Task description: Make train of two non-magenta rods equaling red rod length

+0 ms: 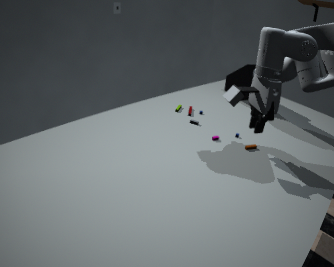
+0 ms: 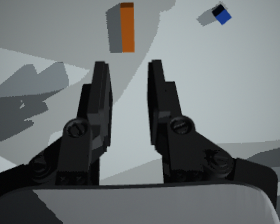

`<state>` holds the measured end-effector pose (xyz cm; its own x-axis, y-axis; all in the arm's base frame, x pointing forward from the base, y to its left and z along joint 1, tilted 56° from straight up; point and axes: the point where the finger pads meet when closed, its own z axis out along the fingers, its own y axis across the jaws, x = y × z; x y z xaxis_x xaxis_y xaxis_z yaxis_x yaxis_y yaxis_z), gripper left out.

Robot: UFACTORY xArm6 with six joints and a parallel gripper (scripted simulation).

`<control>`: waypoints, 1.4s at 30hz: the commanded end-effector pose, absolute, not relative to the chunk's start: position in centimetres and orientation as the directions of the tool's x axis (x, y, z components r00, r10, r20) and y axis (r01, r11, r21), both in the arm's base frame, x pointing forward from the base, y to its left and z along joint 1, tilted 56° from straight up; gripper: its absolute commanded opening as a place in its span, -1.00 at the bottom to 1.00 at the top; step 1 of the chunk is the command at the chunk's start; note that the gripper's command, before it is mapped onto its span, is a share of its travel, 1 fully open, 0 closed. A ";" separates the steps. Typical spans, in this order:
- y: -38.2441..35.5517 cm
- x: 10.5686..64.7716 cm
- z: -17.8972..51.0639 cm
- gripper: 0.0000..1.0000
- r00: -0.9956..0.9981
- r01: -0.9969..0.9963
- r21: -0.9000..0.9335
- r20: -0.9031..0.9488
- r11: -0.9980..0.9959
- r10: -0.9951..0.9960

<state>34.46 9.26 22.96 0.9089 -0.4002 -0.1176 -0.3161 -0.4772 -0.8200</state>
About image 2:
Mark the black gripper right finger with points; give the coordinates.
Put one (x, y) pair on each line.
(189, 152)

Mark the small blue cube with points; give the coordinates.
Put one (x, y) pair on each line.
(221, 14)

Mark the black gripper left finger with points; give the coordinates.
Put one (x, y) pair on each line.
(67, 161)

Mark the orange rod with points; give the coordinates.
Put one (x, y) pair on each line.
(127, 26)

